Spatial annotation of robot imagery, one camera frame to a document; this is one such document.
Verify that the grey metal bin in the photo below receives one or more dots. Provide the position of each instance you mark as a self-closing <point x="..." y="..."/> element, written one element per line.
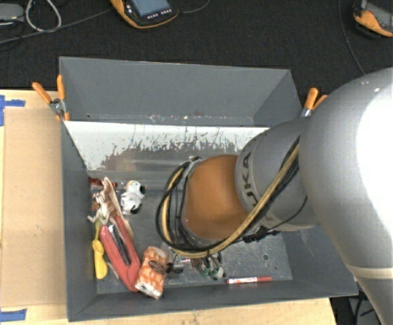
<point x="169" y="93"/>

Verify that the white and black toy dog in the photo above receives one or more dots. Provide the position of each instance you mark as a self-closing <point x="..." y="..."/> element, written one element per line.
<point x="133" y="193"/>

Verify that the brown and white toy animal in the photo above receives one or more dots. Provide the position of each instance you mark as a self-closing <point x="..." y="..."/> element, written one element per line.
<point x="101" y="203"/>

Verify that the yellow plastic toy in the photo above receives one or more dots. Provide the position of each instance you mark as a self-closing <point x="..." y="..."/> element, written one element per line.
<point x="99" y="266"/>

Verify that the brown cardboard board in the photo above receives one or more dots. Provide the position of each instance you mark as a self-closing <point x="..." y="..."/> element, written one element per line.
<point x="30" y="198"/>

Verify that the red and black stapler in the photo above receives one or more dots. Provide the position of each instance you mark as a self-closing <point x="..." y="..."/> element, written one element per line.
<point x="122" y="266"/>

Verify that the red and white marker pen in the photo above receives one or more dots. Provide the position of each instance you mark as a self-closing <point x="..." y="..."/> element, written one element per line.
<point x="249" y="279"/>

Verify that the orange and white checked box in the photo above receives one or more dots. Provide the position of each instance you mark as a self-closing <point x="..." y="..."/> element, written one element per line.
<point x="150" y="279"/>

